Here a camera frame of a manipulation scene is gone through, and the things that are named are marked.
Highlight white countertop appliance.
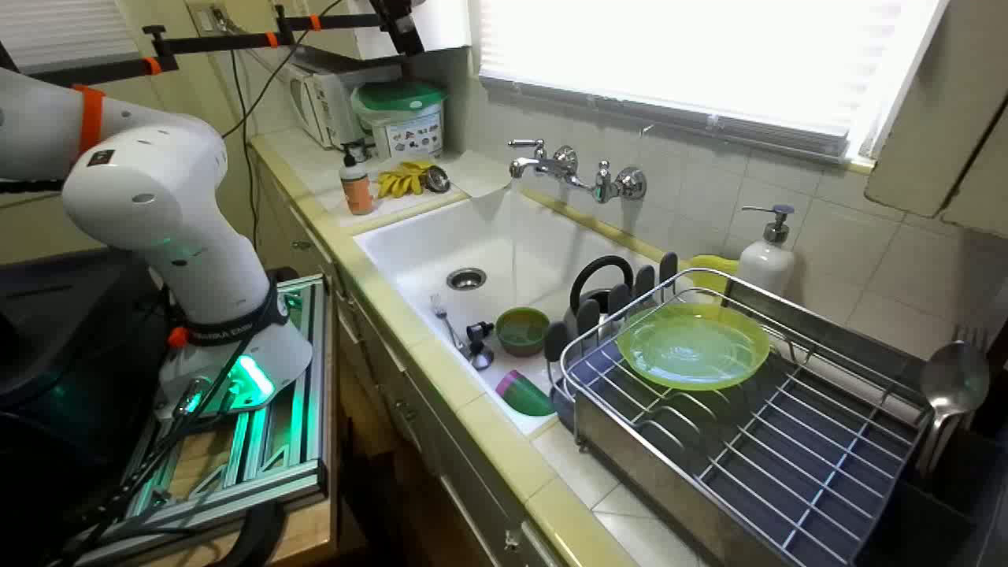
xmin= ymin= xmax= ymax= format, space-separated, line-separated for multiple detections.
xmin=283 ymin=59 xmax=364 ymax=155

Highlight metal dish drying rack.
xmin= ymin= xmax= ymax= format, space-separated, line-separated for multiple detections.
xmin=550 ymin=266 xmax=938 ymax=567

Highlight steel kettle black handle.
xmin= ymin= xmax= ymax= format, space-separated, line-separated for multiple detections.
xmin=540 ymin=252 xmax=686 ymax=366

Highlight wooden base cabinet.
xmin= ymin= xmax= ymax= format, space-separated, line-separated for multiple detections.
xmin=249 ymin=155 xmax=570 ymax=567

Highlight orange soap bottle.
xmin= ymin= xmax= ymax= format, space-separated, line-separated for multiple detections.
xmin=337 ymin=142 xmax=379 ymax=219

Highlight yellow rubber gloves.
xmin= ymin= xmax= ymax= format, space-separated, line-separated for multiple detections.
xmin=376 ymin=157 xmax=452 ymax=203

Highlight white container green lid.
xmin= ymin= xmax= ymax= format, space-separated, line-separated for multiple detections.
xmin=345 ymin=78 xmax=451 ymax=164

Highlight white sink basin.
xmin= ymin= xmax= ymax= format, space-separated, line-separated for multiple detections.
xmin=354 ymin=185 xmax=673 ymax=439

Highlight black boom orange clips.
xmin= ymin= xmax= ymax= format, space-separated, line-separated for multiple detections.
xmin=0 ymin=0 xmax=429 ymax=90

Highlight chrome wall faucet spout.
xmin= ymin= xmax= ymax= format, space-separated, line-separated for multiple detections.
xmin=507 ymin=135 xmax=648 ymax=208

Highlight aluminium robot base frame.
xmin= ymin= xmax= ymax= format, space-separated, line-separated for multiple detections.
xmin=71 ymin=275 xmax=341 ymax=563

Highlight white window blinds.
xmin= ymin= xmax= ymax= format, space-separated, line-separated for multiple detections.
xmin=475 ymin=0 xmax=948 ymax=161

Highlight yellow sponge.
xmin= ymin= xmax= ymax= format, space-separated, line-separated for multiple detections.
xmin=686 ymin=252 xmax=744 ymax=296

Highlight metal ladle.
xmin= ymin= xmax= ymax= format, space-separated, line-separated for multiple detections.
xmin=912 ymin=331 xmax=996 ymax=481

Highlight green and pink cup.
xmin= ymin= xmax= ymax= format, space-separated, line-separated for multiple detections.
xmin=494 ymin=370 xmax=559 ymax=419

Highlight green plate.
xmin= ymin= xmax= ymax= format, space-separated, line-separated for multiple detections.
xmin=613 ymin=300 xmax=775 ymax=394

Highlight white soap pump dispenser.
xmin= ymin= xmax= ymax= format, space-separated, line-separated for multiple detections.
xmin=738 ymin=203 xmax=800 ymax=300

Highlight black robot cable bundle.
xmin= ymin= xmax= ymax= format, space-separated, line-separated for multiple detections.
xmin=61 ymin=344 xmax=285 ymax=567

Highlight dish brush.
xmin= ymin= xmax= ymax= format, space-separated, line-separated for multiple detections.
xmin=425 ymin=294 xmax=468 ymax=360

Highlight green bowl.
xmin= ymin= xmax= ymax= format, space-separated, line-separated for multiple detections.
xmin=494 ymin=305 xmax=553 ymax=360

